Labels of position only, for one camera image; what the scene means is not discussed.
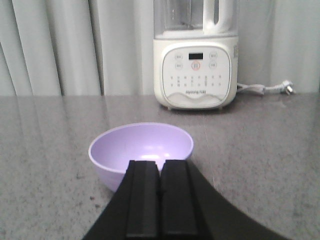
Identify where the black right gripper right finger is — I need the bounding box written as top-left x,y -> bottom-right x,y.
160,160 -> 286,240

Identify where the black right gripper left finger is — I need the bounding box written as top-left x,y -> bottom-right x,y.
83,160 -> 160,240

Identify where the purple plastic bowl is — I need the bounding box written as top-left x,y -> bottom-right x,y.
87,122 -> 194,192

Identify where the white soy milk blender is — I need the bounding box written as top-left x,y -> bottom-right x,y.
153,0 -> 239,110

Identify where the grey pleated curtain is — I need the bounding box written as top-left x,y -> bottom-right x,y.
0,0 -> 320,96

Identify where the white power cord with plug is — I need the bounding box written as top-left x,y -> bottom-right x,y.
236,79 -> 295,96

